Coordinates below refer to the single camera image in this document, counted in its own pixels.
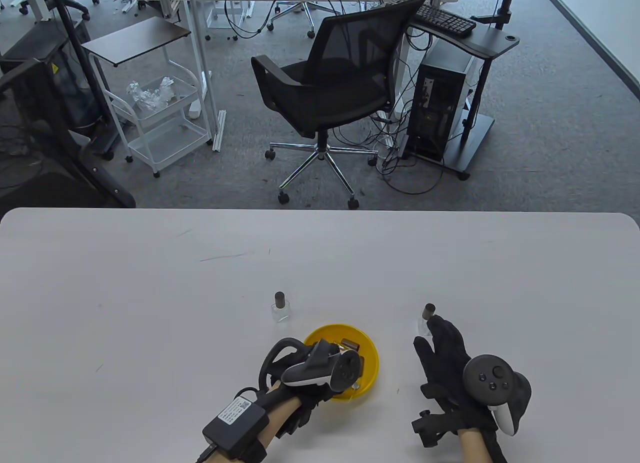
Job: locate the white rolling cart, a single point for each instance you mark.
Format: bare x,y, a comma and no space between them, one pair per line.
167,145

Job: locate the black forearm box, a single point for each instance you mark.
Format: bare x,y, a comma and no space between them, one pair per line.
235,423

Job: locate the white desk leg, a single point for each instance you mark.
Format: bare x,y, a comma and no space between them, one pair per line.
37,3

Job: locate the person's left hand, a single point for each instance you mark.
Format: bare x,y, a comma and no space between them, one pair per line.
320,394

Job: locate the black swivel chair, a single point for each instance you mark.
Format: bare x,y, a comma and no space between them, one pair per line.
70,5

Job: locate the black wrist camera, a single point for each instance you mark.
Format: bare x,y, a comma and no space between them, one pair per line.
430,428
300,415

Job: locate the black and white controller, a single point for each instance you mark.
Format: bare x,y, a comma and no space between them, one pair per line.
345,370
490,378

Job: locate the black keyboard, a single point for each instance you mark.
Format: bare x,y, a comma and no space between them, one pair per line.
445,20

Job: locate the crumpled clear plastic wrap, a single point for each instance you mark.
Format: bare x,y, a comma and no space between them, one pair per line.
150,95

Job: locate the black mesh office chair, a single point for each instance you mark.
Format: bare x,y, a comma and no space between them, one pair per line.
340,88

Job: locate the aluminium profile bar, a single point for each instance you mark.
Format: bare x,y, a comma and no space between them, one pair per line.
219,130

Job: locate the yellow bowl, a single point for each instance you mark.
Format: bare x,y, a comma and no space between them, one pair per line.
370,363

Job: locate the person's left forearm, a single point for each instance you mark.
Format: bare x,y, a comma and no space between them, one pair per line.
282,418

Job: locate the person's right hand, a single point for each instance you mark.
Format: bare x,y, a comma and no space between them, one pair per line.
445,368

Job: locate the dark brown side table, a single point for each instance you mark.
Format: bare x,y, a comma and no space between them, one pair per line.
135,40

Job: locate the person's right forearm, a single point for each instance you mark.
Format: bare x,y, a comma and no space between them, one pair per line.
472,449

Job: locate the clear glass perfume bottle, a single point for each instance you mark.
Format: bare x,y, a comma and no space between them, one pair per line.
281,313
422,328

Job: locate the office chair with white base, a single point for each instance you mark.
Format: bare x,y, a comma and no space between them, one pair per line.
295,10

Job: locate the black computer cart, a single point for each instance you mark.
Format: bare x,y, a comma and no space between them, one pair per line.
492,45

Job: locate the black machine enclosure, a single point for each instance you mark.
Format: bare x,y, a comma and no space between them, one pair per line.
30,108

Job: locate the black computer tower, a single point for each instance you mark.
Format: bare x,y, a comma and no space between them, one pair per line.
440,98

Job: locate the black stand pole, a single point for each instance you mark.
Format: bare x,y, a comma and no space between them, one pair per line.
75,38

